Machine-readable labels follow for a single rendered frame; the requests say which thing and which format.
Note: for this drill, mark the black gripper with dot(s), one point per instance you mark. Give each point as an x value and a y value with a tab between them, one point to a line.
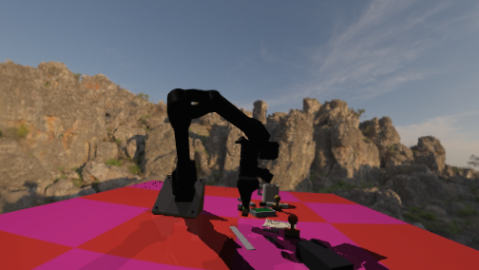
246	183

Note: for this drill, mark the beige inspection card taped down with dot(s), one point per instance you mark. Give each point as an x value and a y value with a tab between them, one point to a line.
276	224

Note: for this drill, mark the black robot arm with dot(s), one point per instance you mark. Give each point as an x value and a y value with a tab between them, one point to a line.
180	112

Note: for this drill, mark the red-handled rubber stamp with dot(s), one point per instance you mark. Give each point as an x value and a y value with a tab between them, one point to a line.
292	233

